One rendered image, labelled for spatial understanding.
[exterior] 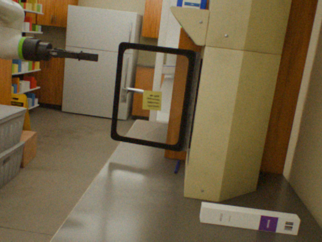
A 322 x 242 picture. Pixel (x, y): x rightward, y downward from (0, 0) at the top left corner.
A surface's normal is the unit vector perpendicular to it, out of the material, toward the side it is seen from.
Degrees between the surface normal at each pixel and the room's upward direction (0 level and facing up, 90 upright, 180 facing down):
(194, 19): 90
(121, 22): 90
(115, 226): 0
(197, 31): 90
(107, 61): 90
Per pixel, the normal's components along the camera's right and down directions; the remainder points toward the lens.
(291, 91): -0.10, 0.21
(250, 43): 0.63, 0.24
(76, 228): 0.11, -0.97
